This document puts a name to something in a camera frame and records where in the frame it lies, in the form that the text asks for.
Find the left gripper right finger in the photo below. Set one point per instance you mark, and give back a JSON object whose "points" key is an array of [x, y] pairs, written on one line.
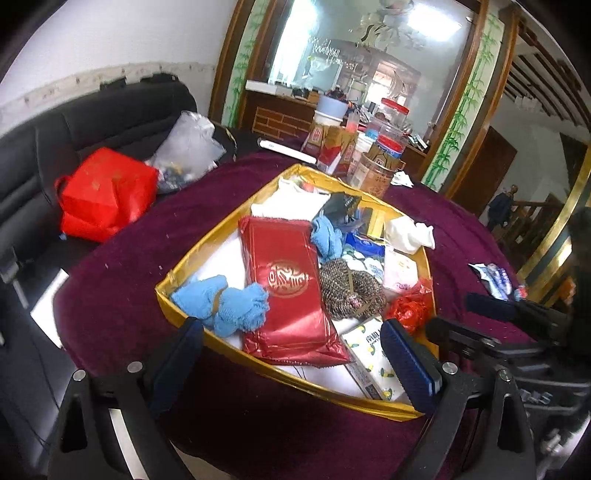
{"points": [[445, 393]]}

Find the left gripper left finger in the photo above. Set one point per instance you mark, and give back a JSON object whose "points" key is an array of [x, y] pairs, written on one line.
{"points": [[85, 445]]}

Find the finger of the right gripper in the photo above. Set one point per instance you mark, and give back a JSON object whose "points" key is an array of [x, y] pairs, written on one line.
{"points": [[517, 312]]}

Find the red plastic bag bundle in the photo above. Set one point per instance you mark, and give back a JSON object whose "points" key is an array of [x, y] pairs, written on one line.
{"points": [[413, 308]]}

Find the white towel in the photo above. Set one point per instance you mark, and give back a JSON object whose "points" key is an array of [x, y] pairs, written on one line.
{"points": [[407, 236]]}

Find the white lemon-print tissue pack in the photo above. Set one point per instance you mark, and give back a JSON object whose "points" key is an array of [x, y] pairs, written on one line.
{"points": [[369, 365]]}

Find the blue white tissue pack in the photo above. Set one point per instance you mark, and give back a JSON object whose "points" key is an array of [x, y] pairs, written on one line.
{"points": [[364, 254]]}

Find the brown knitted cloth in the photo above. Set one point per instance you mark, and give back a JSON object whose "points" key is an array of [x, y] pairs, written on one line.
{"points": [[350, 294]]}

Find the small blue towel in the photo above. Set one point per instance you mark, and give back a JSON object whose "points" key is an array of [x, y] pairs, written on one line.
{"points": [[327, 240]]}

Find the black gold snack pack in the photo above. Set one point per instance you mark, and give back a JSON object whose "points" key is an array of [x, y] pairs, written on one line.
{"points": [[342, 211]]}

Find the light blue knitted cloth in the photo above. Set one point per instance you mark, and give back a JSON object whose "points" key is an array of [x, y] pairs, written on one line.
{"points": [[223, 309]]}

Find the red foil tissue pack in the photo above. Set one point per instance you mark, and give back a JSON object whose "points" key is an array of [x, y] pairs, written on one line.
{"points": [[278, 254]]}

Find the blue white patterned bag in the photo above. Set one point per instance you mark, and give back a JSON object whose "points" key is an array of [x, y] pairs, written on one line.
{"points": [[497, 282]]}

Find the gold pillar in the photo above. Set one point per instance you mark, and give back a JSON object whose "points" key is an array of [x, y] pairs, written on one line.
{"points": [[544, 270]]}

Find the wooden staircase railing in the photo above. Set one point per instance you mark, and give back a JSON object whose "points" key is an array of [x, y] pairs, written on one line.
{"points": [[529, 223]]}

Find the purple velvet tablecloth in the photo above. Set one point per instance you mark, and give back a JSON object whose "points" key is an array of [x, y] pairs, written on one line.
{"points": [[252, 427]]}

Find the red lid peanut jar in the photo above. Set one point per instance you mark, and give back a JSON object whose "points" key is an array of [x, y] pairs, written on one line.
{"points": [[375, 170]]}

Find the yellow gift box tray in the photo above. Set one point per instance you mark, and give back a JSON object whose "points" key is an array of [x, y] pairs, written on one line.
{"points": [[219, 252]]}

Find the pink white package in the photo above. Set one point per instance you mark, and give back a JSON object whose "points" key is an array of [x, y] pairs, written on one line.
{"points": [[291, 202]]}

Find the red paper bag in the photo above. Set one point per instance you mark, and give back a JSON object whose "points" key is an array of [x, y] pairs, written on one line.
{"points": [[107, 192]]}

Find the white paper strip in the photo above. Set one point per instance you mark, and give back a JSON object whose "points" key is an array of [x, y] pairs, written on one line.
{"points": [[286, 151]]}

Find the clear plastic bag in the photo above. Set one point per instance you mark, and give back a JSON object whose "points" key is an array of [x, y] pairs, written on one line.
{"points": [[187, 154]]}

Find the black leather sofa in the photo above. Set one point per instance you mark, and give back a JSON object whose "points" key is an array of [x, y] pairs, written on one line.
{"points": [[132, 119]]}

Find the dark jacket on post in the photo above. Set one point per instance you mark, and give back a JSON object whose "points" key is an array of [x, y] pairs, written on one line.
{"points": [[500, 208]]}

